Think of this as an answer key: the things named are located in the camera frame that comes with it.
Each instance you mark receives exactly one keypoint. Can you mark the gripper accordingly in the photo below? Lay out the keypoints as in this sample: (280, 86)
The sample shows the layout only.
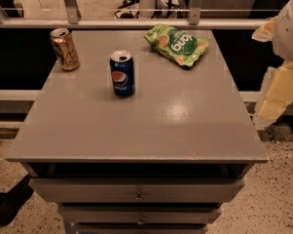
(289, 33)

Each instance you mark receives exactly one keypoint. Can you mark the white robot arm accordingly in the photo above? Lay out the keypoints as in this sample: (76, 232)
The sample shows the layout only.
(278, 30)

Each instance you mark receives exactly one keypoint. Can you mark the blue pepsi can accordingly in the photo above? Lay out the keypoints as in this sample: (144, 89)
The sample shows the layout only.
(122, 73)

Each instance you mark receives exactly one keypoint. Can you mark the gold soda can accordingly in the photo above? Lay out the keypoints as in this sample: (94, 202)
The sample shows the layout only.
(65, 50)

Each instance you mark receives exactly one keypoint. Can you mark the green snack bag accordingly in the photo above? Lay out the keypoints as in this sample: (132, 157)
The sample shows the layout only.
(175, 44)

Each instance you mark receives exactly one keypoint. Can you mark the grey drawer cabinet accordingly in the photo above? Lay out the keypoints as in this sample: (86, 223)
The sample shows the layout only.
(179, 123)

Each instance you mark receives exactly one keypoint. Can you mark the bottom grey drawer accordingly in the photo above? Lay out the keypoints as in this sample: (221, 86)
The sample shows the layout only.
(141, 229)

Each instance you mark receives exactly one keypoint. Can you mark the grey drawer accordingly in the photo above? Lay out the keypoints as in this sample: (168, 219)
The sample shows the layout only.
(69, 190)
(139, 214)
(141, 229)

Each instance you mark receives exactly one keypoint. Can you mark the middle grey drawer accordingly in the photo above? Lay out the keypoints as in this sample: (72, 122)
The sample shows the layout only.
(139, 214)

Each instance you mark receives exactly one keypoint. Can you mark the top grey drawer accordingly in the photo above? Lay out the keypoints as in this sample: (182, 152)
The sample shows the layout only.
(69, 190)

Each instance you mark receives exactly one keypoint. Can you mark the metal glass railing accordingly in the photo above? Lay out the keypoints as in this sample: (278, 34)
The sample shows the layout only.
(134, 14)

